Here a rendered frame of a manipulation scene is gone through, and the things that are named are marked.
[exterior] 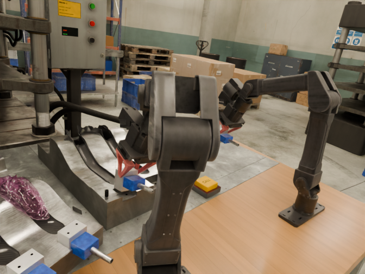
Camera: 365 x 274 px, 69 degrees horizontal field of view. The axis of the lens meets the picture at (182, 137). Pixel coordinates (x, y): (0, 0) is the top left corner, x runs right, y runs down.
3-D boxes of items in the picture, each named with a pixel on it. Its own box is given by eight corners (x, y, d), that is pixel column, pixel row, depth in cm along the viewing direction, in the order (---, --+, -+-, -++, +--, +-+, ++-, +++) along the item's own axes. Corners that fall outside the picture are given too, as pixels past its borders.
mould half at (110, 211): (176, 198, 89) (181, 162, 84) (106, 230, 71) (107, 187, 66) (100, 144, 120) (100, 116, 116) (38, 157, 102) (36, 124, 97)
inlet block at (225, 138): (241, 150, 110) (244, 138, 108) (232, 151, 107) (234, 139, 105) (220, 138, 120) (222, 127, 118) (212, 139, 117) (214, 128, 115)
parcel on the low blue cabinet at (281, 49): (287, 56, 745) (289, 45, 735) (279, 55, 727) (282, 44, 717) (274, 54, 777) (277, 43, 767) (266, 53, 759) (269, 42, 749)
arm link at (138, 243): (134, 235, 52) (136, 257, 47) (178, 233, 54) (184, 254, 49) (132, 259, 55) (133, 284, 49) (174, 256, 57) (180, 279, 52)
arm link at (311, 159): (291, 186, 90) (312, 89, 80) (300, 181, 94) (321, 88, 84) (309, 194, 85) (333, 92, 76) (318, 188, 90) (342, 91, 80)
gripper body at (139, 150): (116, 145, 67) (126, 122, 64) (148, 143, 74) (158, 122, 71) (128, 163, 64) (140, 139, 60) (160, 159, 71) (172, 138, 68)
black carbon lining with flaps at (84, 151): (152, 177, 86) (155, 150, 83) (108, 193, 75) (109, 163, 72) (98, 140, 108) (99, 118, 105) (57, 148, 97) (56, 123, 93)
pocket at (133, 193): (137, 201, 76) (138, 191, 74) (120, 209, 72) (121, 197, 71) (127, 194, 79) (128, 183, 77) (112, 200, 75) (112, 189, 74)
